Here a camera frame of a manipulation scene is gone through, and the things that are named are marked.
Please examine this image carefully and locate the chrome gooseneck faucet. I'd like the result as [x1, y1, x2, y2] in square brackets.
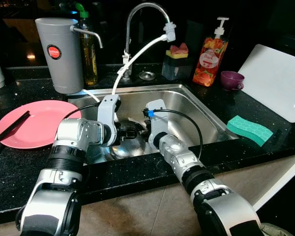
[123, 2, 177, 82]

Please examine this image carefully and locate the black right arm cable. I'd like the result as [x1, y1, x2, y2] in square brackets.
[144, 109, 203, 160]

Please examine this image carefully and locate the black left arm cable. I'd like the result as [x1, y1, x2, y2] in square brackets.
[64, 102, 101, 121]

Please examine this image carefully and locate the pink plate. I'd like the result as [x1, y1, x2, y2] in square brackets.
[0, 100, 83, 149]

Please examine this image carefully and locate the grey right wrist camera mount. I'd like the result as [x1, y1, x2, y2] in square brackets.
[147, 99, 168, 148]

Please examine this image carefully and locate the yellow and pink sponge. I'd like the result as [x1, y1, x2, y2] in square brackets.
[166, 43, 189, 59]

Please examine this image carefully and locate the green wavy sponge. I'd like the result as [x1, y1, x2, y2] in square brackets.
[226, 116, 274, 147]

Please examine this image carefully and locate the round steel countertop cap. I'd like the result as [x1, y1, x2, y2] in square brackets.
[139, 71, 156, 81]

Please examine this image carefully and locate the orange soap pump bottle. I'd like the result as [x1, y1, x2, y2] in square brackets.
[193, 17, 230, 88]

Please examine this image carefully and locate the purple cup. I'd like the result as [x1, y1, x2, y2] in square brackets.
[220, 71, 245, 91]

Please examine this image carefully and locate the olive fabric bundle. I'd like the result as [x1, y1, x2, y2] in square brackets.
[261, 222, 293, 236]

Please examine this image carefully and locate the stainless steel bowl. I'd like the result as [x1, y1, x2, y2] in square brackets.
[96, 116, 163, 160]

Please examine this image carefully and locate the green-capped oil bottle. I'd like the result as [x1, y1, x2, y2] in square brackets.
[75, 2, 99, 87]

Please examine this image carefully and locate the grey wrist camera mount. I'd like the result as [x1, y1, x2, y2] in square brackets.
[97, 95, 122, 147]
[147, 99, 168, 148]

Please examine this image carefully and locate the grey water filter canister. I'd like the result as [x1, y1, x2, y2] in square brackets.
[35, 18, 104, 95]

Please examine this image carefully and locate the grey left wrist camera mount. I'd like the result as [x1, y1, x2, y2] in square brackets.
[97, 95, 122, 147]

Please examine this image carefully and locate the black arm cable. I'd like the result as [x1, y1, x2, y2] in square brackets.
[64, 102, 101, 121]
[144, 109, 203, 160]

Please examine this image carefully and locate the white water hose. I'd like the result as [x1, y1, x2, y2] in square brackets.
[84, 33, 168, 104]

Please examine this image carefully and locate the stainless steel sink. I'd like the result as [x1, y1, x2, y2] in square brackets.
[69, 84, 236, 163]

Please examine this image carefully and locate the white cutting board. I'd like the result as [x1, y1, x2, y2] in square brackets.
[237, 44, 295, 123]

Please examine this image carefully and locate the black sponge holder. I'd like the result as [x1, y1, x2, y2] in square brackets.
[161, 57, 193, 82]

